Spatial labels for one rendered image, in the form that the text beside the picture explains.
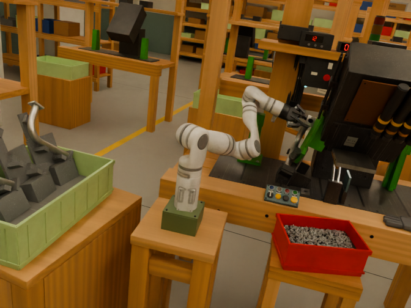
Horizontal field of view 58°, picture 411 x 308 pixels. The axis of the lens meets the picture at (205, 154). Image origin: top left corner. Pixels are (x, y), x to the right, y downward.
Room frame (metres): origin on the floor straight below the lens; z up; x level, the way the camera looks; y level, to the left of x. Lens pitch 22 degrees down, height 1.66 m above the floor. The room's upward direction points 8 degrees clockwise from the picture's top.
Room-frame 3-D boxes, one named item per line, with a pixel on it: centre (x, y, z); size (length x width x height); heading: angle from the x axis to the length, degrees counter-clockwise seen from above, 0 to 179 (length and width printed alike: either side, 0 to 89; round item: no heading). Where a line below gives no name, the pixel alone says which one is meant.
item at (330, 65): (1.97, -0.53, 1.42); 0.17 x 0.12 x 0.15; 80
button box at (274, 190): (1.49, -0.37, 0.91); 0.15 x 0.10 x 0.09; 80
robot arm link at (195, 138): (1.27, 0.05, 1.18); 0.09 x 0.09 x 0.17; 53
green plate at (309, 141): (1.70, -0.52, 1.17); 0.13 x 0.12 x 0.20; 80
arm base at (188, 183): (1.27, 0.05, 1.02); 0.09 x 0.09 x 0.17; 0
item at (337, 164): (1.64, -0.67, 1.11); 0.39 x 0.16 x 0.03; 170
